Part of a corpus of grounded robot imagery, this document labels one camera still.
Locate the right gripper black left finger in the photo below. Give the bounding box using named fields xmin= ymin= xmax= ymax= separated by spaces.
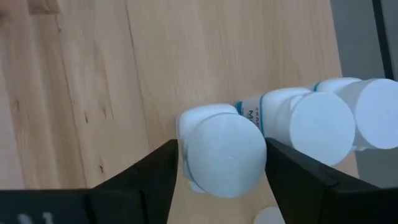
xmin=88 ymin=139 xmax=179 ymax=224

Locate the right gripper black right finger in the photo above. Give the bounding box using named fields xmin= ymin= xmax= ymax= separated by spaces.
xmin=264 ymin=138 xmax=382 ymax=224

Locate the white melatonin bottle blue label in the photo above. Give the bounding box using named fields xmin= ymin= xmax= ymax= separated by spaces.
xmin=233 ymin=86 xmax=356 ymax=167
xmin=313 ymin=77 xmax=398 ymax=152
xmin=176 ymin=103 xmax=268 ymax=199

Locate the wooden shelf black metal frame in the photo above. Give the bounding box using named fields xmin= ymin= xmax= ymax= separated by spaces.
xmin=125 ymin=0 xmax=360 ymax=224

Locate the black table frame rail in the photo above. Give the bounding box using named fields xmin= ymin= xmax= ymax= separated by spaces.
xmin=371 ymin=0 xmax=396 ymax=80

